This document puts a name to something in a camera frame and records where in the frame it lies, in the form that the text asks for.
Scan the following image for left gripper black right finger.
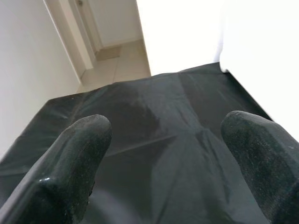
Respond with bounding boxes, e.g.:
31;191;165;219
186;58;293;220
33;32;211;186
221;110;299;224

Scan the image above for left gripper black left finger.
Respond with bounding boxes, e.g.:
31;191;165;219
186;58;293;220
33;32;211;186
0;114;112;224

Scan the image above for black fabric table cover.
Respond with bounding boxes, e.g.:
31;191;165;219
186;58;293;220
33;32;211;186
0;62;299;224

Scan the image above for white door frame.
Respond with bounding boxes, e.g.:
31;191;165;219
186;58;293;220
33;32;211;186
44;0;105;80

